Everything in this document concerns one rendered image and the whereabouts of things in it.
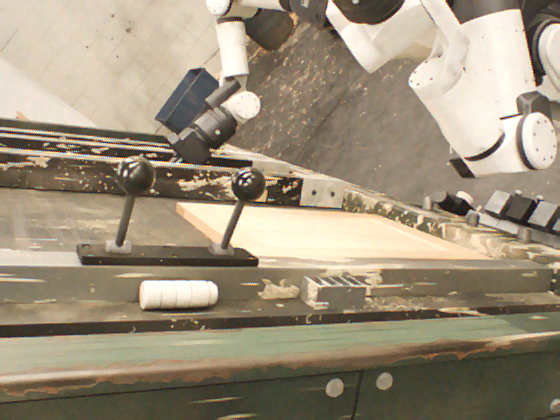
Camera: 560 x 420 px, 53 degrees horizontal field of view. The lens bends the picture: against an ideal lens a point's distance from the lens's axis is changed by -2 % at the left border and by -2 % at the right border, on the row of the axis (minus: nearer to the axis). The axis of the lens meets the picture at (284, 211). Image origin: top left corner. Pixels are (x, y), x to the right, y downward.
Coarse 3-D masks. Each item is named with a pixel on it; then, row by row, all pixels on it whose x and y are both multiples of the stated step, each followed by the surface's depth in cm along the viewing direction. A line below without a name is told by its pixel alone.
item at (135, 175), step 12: (132, 156) 55; (120, 168) 54; (132, 168) 53; (144, 168) 54; (120, 180) 54; (132, 180) 53; (144, 180) 54; (132, 192) 54; (144, 192) 55; (132, 204) 57; (120, 216) 58; (120, 228) 59; (108, 240) 60; (120, 240) 60; (108, 252) 60; (120, 252) 60
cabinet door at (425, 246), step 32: (192, 224) 102; (224, 224) 98; (256, 224) 103; (288, 224) 108; (320, 224) 112; (352, 224) 118; (384, 224) 122; (288, 256) 82; (320, 256) 85; (352, 256) 88; (384, 256) 91; (416, 256) 95; (448, 256) 99; (480, 256) 103
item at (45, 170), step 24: (0, 168) 109; (24, 168) 111; (48, 168) 113; (72, 168) 115; (96, 168) 118; (168, 168) 124; (192, 168) 127; (216, 168) 132; (120, 192) 121; (168, 192) 126; (192, 192) 128; (216, 192) 131; (288, 192) 139; (312, 192) 142; (336, 192) 145
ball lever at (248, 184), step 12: (240, 168) 60; (252, 168) 60; (240, 180) 59; (252, 180) 59; (264, 180) 60; (240, 192) 59; (252, 192) 59; (240, 204) 62; (228, 228) 64; (228, 240) 65; (216, 252) 65; (228, 252) 66
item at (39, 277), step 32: (0, 256) 56; (32, 256) 58; (64, 256) 59; (256, 256) 71; (0, 288) 54; (32, 288) 56; (64, 288) 57; (96, 288) 58; (128, 288) 60; (224, 288) 65; (256, 288) 67; (288, 288) 69; (384, 288) 76; (416, 288) 78; (448, 288) 81; (480, 288) 84; (512, 288) 88; (544, 288) 91
